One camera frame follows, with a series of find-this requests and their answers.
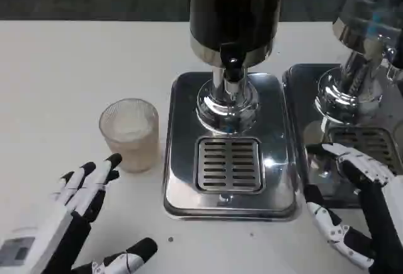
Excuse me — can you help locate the clear ribbed glass cup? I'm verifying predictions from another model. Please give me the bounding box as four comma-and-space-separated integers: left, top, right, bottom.
99, 98, 160, 174

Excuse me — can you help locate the steel drip tray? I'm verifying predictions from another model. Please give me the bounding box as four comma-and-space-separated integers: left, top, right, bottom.
162, 71, 300, 222
281, 63, 403, 209

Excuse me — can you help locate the chrome drink dispenser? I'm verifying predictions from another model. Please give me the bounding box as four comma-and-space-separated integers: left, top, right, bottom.
314, 0, 403, 127

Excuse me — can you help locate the steel drip grid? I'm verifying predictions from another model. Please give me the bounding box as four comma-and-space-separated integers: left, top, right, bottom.
327, 126, 402, 176
195, 135, 266, 195

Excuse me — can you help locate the chrome dispenser tap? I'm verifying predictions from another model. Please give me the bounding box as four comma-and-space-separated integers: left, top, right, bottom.
381, 44, 403, 83

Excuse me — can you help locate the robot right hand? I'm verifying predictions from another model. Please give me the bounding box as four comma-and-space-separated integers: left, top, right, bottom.
305, 142, 403, 274

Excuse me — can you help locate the dark drink dispenser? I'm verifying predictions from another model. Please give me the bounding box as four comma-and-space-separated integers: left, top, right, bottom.
188, 0, 287, 134

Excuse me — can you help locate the black dispenser tap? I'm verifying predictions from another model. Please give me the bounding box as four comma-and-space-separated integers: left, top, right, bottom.
219, 43, 249, 94

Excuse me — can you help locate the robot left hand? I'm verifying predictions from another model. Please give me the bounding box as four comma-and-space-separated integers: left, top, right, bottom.
0, 152, 158, 274

